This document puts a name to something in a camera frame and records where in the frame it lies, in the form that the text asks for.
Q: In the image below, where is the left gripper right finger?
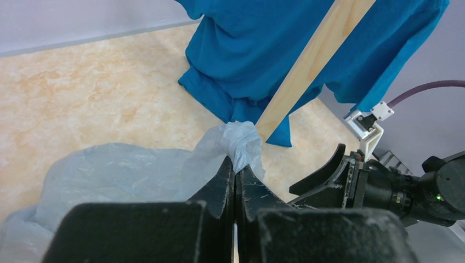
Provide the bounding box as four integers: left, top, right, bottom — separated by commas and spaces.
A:
235, 167, 418, 262

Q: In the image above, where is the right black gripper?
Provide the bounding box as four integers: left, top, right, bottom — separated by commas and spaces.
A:
289, 144, 364, 209

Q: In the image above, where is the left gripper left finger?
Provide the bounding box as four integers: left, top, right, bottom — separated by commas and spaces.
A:
43, 157, 235, 262

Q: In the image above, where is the blue plastic trash bag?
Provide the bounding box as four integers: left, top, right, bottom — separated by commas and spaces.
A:
1, 122, 265, 262

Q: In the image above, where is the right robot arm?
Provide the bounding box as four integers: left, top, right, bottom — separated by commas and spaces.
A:
289, 144, 464, 227

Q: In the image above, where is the wooden clothes rack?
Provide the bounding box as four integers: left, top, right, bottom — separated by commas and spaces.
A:
256, 0, 376, 142

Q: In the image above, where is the blue t-shirt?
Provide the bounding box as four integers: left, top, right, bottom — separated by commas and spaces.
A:
173, 0, 450, 148

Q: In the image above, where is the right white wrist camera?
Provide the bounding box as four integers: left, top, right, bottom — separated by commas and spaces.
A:
343, 101, 394, 162

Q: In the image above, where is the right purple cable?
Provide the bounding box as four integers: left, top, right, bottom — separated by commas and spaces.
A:
386, 79, 465, 109

